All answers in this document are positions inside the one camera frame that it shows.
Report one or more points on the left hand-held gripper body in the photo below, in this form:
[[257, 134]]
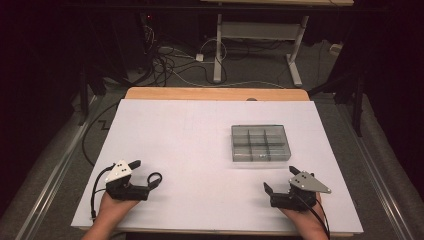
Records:
[[128, 192]]

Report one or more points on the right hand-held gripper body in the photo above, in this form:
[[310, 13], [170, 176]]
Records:
[[293, 200]]

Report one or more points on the clear plastic compartment box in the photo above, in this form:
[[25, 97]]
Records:
[[260, 143]]

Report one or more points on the person's left hand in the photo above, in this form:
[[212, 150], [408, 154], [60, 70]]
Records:
[[113, 208]]

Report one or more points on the person's right hand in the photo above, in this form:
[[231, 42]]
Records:
[[306, 218]]

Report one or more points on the white paper sheet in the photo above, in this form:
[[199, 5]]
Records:
[[186, 140]]

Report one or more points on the black metal stand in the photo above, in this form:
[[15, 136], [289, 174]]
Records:
[[358, 106], [83, 100]]

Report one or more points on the wooden table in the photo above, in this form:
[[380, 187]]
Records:
[[200, 94]]

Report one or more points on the white power adapter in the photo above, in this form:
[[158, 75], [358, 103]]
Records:
[[199, 57]]

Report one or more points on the small white box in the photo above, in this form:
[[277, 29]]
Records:
[[335, 49]]

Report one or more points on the metal floor rail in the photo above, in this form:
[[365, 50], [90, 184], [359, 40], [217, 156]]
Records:
[[376, 180], [53, 180]]

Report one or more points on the white frame desk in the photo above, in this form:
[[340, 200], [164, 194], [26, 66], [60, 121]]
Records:
[[256, 30]]

